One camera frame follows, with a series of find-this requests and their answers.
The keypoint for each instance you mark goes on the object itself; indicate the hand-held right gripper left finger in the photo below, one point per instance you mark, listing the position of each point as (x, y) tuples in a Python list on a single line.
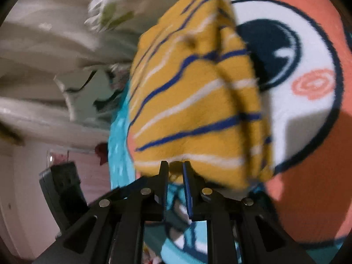
[(165, 195)]

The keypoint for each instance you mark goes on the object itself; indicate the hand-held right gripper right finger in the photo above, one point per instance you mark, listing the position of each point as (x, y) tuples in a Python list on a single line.
[(187, 195)]

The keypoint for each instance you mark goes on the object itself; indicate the yellow striped small shirt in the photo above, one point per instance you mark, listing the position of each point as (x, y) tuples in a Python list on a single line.
[(198, 93)]

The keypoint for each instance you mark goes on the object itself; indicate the dark red cloth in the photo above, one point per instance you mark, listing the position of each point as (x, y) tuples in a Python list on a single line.
[(101, 152)]

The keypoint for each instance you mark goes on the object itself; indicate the teal cartoon printed blanket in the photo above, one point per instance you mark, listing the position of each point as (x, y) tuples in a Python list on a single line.
[(302, 115)]

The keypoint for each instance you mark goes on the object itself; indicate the beige curtain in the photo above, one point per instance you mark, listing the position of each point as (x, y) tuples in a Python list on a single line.
[(41, 46)]

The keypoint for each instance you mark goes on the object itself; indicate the white floral quilt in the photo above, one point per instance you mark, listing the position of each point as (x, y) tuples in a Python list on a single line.
[(121, 2)]

